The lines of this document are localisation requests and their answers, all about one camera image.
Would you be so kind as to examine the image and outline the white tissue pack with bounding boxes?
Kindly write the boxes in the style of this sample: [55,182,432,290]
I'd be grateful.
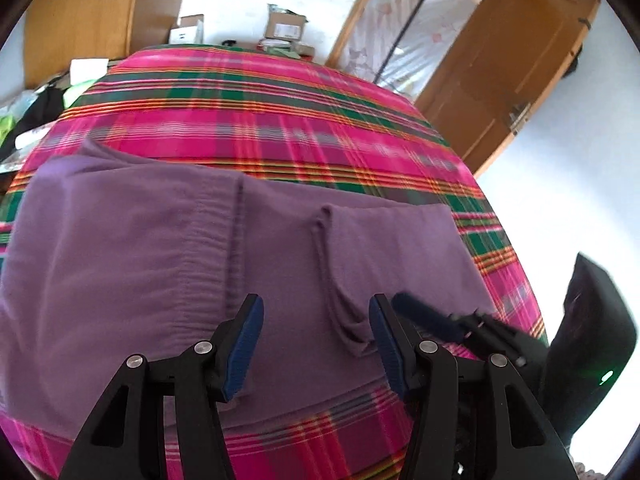
[69,59,110,86]

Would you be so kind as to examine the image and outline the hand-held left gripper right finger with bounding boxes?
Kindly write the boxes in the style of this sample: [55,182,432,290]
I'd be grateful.
[369,294,576,480]

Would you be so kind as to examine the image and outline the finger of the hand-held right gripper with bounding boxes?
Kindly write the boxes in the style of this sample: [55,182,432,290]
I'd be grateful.
[465,310,528,367]
[391,292,468,343]

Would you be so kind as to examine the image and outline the black cloth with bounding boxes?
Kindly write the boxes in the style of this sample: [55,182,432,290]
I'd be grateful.
[0,85,68,161]

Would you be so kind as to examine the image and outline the green tissue pack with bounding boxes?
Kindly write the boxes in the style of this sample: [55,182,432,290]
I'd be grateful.
[62,80,98,108]

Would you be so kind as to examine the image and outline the pink plaid blanket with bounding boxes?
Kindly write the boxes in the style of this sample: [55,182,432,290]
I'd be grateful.
[0,44,548,480]

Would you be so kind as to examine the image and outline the purple sweater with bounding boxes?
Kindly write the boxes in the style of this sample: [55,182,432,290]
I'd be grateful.
[0,139,496,433]

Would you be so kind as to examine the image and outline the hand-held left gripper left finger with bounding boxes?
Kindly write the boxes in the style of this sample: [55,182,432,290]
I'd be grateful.
[59,294,265,480]

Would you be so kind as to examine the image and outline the wooden wardrobe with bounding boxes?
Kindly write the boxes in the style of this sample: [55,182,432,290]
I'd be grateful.
[24,0,193,91]

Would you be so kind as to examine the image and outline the brown cardboard box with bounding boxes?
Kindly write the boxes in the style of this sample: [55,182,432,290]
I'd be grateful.
[264,4,307,41]

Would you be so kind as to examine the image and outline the folding table with printed top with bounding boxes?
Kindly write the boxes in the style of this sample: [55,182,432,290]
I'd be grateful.
[0,72,126,193]

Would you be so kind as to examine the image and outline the white tube packet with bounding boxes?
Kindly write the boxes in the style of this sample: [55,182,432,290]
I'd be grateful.
[17,122,53,150]

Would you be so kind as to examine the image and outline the white cardboard box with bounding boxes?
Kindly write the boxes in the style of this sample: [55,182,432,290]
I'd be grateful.
[169,14,206,45]

